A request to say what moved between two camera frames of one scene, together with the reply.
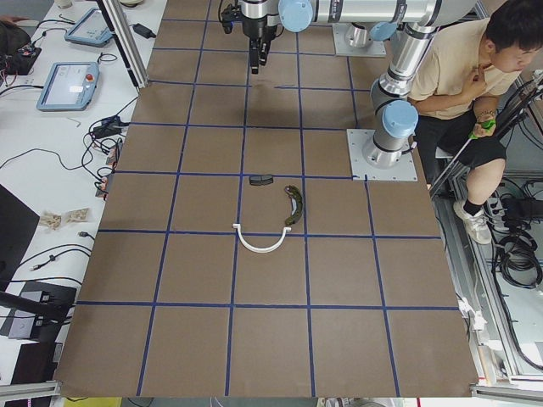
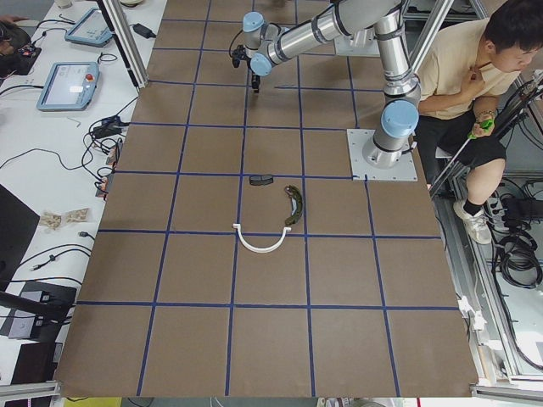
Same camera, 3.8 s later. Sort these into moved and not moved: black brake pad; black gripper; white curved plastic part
Moved: black gripper
Not moved: black brake pad; white curved plastic part
